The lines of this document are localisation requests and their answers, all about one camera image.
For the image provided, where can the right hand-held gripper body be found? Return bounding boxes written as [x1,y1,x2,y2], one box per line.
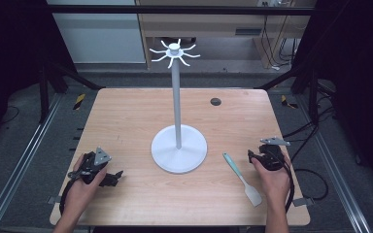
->
[254,136,291,172]

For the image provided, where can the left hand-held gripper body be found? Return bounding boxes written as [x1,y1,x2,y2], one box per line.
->
[67,147,113,185]

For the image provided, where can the teal handled white spatula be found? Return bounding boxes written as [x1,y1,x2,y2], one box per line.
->
[222,152,263,208]

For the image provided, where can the white hook stand rack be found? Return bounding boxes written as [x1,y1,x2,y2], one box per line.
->
[149,38,209,175]

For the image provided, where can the person's right hand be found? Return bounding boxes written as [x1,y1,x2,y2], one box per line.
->
[251,154,292,208]

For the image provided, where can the person's left hand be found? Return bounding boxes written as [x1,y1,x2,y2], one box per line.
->
[65,153,109,214]

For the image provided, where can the yellow black tape piece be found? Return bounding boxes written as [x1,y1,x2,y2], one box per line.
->
[280,94,299,110]
[73,93,87,112]

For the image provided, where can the black metal stand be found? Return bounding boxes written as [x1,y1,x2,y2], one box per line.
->
[38,60,106,124]
[254,62,322,125]

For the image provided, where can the white cabinet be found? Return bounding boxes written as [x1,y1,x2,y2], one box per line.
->
[47,0,147,64]

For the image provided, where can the black curtain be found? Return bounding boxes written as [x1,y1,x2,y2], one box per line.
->
[290,0,373,197]
[0,0,77,154]

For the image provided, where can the wooden background desk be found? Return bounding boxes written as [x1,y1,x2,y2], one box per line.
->
[135,0,318,70]

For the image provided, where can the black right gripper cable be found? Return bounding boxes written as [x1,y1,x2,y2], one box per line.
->
[276,150,296,214]

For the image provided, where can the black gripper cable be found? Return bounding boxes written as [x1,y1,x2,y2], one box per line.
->
[276,150,296,214]
[58,179,76,216]

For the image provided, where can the black floor cables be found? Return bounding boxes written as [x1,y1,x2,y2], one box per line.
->
[282,81,338,202]

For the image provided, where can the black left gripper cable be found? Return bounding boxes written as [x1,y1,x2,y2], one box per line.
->
[58,179,76,216]

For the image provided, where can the aluminium floor rail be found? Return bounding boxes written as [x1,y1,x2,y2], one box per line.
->
[0,92,64,233]
[294,96,373,233]

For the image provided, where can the thin black floor cable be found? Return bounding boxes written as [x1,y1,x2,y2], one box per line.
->
[0,105,21,126]

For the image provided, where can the hanging black desk cables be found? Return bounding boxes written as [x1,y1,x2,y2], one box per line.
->
[259,14,301,71]

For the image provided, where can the black horizontal frame bar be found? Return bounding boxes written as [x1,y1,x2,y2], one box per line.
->
[45,4,318,17]

